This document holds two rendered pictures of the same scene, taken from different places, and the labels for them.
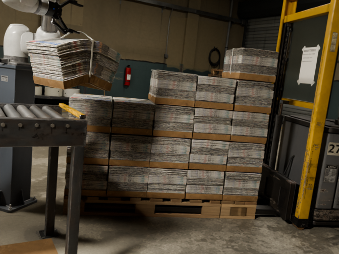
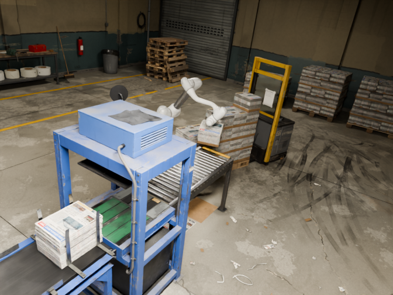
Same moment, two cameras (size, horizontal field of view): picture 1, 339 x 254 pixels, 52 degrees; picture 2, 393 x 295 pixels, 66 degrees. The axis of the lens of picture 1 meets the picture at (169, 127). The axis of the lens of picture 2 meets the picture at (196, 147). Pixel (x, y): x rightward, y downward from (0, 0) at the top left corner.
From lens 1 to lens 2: 327 cm
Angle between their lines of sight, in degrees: 32
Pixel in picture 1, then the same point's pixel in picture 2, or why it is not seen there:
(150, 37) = (93, 9)
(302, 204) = (267, 157)
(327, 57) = (281, 100)
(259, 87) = (254, 113)
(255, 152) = (251, 140)
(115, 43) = (65, 18)
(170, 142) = (223, 144)
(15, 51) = not seen: hidden behind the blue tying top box
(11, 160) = not seen: hidden behind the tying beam
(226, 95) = (243, 120)
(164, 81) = (223, 120)
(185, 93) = (230, 123)
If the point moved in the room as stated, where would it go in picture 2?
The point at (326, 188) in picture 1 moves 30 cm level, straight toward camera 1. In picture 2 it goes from (274, 148) to (278, 155)
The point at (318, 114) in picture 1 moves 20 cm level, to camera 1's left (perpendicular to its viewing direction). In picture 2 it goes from (275, 122) to (266, 123)
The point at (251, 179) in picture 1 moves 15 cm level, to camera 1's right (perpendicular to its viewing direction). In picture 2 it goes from (248, 150) to (255, 149)
